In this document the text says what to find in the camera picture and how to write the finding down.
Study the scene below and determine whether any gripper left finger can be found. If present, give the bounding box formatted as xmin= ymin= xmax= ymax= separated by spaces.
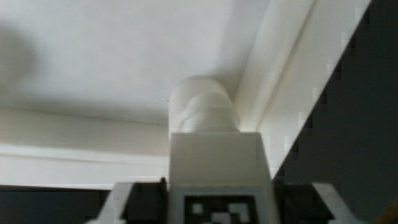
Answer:
xmin=85 ymin=178 xmax=168 ymax=224

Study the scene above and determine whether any white square tabletop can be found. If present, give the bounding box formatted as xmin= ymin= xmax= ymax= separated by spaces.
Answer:
xmin=0 ymin=0 xmax=373 ymax=189

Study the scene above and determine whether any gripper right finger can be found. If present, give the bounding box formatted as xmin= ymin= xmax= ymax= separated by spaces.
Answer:
xmin=273 ymin=181 xmax=369 ymax=224

